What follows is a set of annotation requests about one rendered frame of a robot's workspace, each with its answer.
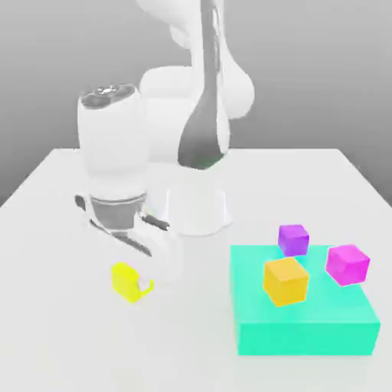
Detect small purple cube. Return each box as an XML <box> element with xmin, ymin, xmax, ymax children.
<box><xmin>277</xmin><ymin>224</ymin><xmax>310</xmax><ymax>257</ymax></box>

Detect small orange cube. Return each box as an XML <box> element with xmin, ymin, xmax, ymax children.
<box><xmin>262</xmin><ymin>256</ymin><xmax>310</xmax><ymax>308</ymax></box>

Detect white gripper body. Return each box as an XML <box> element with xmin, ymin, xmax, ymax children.
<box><xmin>87</xmin><ymin>217</ymin><xmax>185</xmax><ymax>285</ymax></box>

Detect large turquoise box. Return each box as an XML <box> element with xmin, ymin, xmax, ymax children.
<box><xmin>229</xmin><ymin>243</ymin><xmax>381</xmax><ymax>357</ymax></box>

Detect small yellow cube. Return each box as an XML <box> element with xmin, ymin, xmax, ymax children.
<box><xmin>110</xmin><ymin>261</ymin><xmax>155</xmax><ymax>305</ymax></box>

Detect small magenta cube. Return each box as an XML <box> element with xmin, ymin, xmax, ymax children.
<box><xmin>325</xmin><ymin>243</ymin><xmax>371</xmax><ymax>288</ymax></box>

